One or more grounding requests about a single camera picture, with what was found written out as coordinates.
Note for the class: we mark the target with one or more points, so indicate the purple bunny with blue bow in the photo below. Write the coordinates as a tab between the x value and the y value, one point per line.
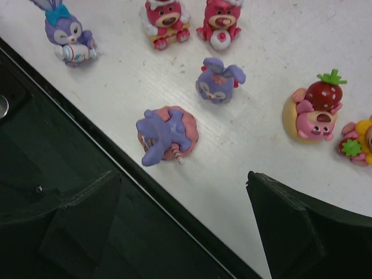
73	44

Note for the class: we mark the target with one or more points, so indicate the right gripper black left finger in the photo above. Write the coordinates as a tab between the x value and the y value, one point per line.
61	236

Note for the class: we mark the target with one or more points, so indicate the pink bear with strawberry hat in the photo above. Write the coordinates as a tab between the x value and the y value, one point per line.
220	23

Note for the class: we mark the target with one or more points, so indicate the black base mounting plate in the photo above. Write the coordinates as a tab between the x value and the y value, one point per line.
48	148

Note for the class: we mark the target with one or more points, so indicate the pink bear on tan donut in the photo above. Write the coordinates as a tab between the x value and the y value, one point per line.
309	115

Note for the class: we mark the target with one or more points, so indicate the pink striped bear with strawberry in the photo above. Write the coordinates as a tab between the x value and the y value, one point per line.
165	22

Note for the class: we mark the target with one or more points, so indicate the pink bear in yellow flower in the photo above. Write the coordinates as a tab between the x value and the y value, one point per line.
356	142

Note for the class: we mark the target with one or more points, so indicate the small purple bunny figure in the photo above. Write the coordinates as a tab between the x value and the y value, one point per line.
216	83

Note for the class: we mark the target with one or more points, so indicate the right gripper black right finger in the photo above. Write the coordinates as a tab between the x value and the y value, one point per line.
304	237

